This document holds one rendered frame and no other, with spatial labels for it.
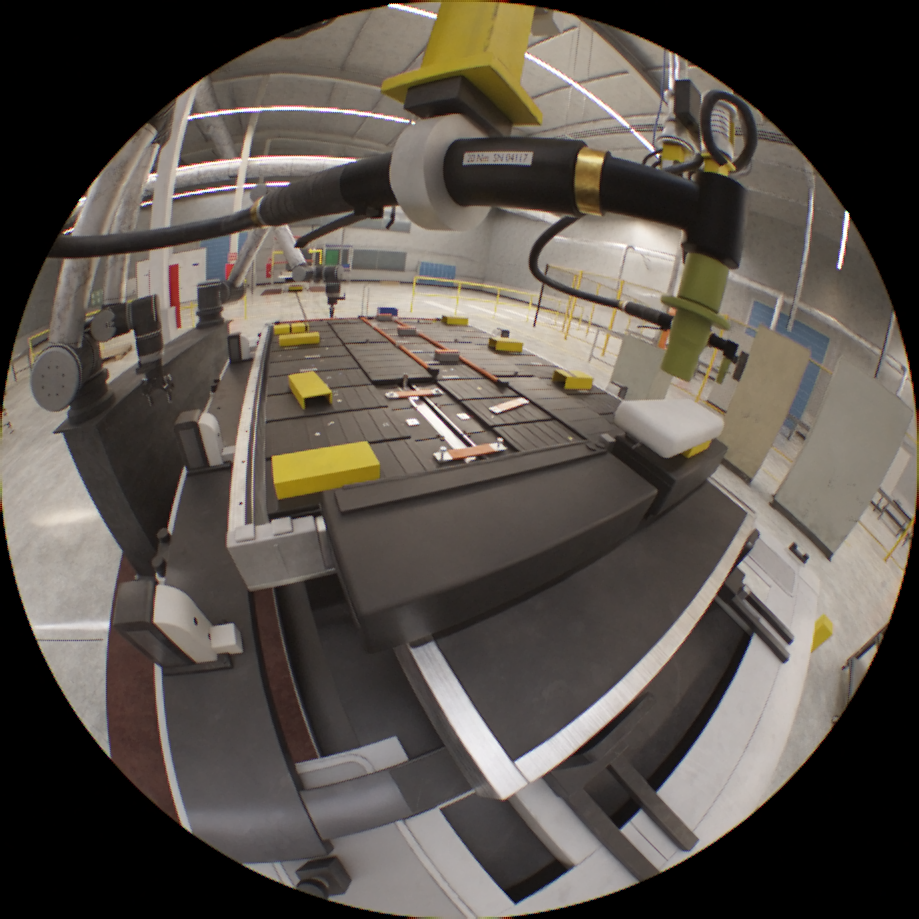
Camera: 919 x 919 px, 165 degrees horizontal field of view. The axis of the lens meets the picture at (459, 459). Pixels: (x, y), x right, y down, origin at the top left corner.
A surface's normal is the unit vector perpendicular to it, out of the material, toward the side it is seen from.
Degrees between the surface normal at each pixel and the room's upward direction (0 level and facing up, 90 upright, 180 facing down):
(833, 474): 90
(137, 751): 0
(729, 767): 0
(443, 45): 90
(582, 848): 0
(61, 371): 90
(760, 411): 90
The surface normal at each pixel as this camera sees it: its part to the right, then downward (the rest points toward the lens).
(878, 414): -0.86, 0.16
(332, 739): 0.15, -0.83
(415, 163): -0.55, 0.55
